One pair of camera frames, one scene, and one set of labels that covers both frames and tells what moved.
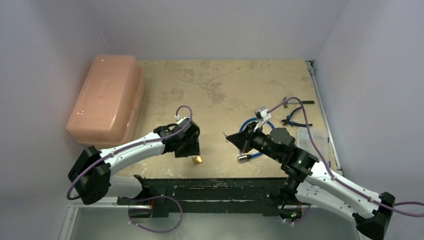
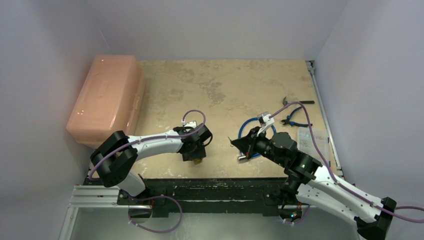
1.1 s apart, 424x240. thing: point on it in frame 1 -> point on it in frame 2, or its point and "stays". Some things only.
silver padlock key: x=226 y=136 -> x=230 y=140
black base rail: x=265 y=195 stays
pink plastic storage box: x=109 y=110 stays
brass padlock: x=197 y=159 stays
